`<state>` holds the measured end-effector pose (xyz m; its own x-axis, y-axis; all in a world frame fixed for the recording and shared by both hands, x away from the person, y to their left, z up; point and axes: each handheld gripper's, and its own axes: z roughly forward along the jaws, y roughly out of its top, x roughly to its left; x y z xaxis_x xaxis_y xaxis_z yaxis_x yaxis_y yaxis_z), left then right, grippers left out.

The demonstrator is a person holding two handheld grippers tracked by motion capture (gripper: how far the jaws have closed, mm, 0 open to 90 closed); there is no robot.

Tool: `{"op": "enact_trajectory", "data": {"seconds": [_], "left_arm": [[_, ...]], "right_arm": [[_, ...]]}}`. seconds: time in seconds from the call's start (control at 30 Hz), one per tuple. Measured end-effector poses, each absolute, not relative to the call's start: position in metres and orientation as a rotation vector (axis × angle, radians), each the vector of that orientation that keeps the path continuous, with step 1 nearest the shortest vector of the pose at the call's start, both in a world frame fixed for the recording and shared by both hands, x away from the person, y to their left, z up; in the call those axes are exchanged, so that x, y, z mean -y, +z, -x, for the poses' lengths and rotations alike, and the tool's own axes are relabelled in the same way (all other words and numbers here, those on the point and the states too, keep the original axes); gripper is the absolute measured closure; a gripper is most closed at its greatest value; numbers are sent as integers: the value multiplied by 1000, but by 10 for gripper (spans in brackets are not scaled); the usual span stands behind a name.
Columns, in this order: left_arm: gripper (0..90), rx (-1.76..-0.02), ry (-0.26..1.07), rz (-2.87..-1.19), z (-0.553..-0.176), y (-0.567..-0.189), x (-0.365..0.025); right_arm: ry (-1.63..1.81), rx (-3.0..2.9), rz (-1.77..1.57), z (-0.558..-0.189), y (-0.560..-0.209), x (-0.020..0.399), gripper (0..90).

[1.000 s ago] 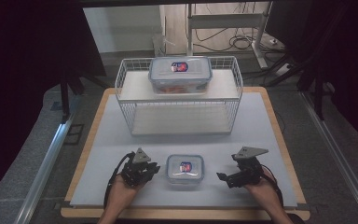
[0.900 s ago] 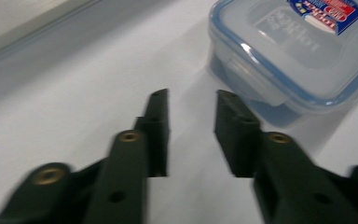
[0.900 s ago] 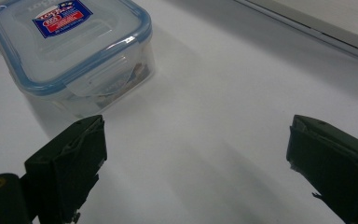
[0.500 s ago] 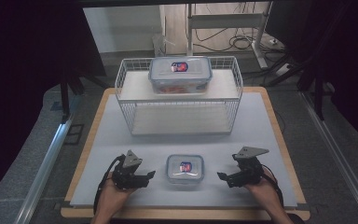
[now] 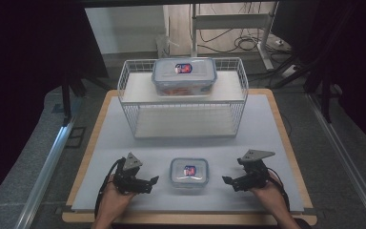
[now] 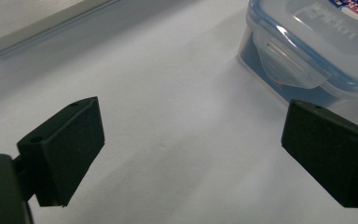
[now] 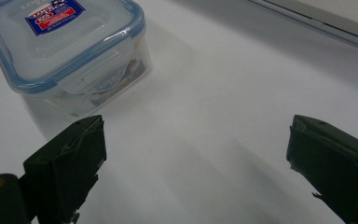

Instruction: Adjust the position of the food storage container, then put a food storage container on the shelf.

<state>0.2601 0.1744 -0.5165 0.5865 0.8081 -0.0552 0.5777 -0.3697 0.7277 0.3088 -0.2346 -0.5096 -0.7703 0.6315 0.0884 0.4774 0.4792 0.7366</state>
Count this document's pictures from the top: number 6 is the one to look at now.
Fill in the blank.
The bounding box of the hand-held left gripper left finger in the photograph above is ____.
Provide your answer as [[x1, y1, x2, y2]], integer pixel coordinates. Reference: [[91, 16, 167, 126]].
[[16, 96, 106, 208]]

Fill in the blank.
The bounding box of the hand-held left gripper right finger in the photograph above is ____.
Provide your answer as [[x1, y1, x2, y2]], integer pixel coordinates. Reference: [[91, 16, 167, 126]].
[[281, 99, 358, 209]]

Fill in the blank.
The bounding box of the small square clear food container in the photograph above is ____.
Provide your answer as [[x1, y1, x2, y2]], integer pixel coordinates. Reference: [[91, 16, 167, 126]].
[[237, 0, 358, 125]]

